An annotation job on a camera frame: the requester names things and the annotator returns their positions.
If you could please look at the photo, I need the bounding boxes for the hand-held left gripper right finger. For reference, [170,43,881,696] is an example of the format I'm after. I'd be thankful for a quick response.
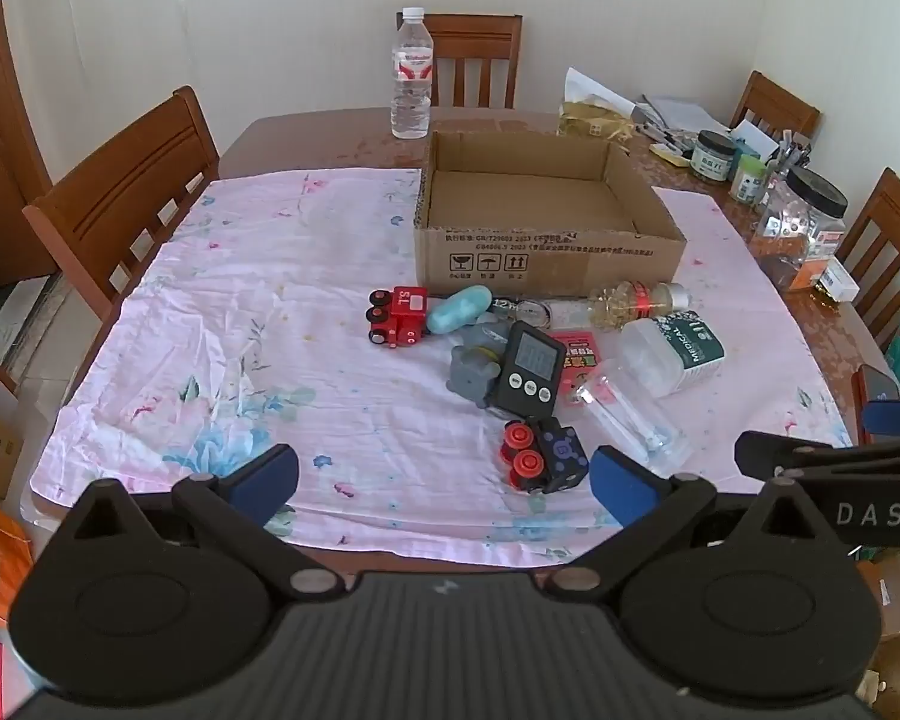
[549,446,850,605]

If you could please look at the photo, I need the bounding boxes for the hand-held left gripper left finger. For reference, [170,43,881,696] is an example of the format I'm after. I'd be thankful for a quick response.
[43,444,347,602]

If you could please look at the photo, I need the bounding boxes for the clear plastic jar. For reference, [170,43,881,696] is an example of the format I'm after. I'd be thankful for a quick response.
[574,358,695,478]

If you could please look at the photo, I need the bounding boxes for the black cube toy red knobs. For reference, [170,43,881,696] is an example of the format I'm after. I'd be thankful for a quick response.
[501,418,590,497]

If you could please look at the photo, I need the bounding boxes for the white bottle green label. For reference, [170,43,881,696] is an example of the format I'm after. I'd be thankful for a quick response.
[620,313,725,399]

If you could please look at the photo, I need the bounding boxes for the clear bottle silver cap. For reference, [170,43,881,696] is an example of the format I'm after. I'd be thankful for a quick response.
[589,280,693,333]

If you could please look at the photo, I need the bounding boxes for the red toy train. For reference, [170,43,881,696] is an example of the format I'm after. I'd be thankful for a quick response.
[365,285,431,350]

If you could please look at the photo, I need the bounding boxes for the light blue oval case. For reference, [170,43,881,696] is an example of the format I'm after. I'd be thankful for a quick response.
[426,286,494,336]

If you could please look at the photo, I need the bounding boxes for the cardboard box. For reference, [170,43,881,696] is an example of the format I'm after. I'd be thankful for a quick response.
[412,129,688,299]

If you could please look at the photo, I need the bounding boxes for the pink printed card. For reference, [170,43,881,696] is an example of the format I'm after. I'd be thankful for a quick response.
[551,330,602,407]

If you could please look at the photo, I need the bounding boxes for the small white box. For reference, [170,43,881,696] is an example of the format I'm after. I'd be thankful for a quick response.
[816,258,860,302]

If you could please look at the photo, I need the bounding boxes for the black digital timer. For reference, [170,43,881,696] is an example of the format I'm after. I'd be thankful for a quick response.
[487,320,569,422]

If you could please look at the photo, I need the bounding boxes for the pink floral tablecloth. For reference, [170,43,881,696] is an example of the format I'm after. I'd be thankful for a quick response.
[30,167,853,568]

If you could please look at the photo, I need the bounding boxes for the wooden chair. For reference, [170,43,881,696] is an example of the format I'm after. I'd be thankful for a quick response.
[835,168,900,351]
[730,70,823,140]
[22,85,222,325]
[397,13,524,110]

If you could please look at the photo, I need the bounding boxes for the grey elephant toy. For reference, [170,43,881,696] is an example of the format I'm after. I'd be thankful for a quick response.
[448,322,512,410]

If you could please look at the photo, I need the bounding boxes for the clear slim plastic tube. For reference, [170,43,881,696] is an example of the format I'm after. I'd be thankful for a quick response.
[491,296,593,328]

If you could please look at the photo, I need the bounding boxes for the large clear jar black lid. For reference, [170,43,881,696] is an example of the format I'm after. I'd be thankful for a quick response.
[753,166,849,293]

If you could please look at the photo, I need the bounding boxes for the green lid plastic jar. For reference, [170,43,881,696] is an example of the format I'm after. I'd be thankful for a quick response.
[730,154,767,204]

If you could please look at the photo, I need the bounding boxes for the clear pen holder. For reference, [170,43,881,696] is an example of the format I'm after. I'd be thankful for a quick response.
[765,130,815,188]

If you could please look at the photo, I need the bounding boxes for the black lid glass jar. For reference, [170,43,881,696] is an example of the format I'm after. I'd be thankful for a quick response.
[691,130,738,183]

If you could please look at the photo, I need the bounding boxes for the white paper sheet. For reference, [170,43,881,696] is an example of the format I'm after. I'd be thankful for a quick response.
[731,118,781,158]

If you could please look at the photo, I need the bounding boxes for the stack of grey papers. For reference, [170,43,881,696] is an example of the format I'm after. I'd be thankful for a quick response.
[636,94,730,134]

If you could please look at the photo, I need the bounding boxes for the yellow tissue box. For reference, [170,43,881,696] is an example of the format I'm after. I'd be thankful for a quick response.
[557,67,637,141]

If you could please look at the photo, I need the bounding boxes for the wooden door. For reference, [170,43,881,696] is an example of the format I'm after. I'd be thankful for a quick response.
[0,0,55,287]

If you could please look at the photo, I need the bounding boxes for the clear water bottle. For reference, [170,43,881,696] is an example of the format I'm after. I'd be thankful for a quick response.
[390,6,435,140]

